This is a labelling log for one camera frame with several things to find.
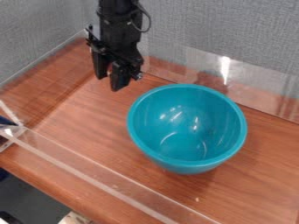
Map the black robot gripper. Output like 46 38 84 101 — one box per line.
86 0 144 91

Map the blue plastic bowl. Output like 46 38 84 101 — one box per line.
126 84 249 175

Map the clear acrylic left barrier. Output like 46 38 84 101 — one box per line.
0 31 87 87

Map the clear acrylic barrier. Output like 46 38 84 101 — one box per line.
0 31 87 87
0 125 221 224
143 49 299 124

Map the clear acrylic back barrier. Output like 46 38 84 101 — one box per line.
143 49 299 124

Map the clear acrylic front barrier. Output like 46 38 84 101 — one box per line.
0 125 221 224

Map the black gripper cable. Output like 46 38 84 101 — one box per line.
130 0 152 33

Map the clear acrylic left bracket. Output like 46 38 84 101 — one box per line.
0 100 26 153

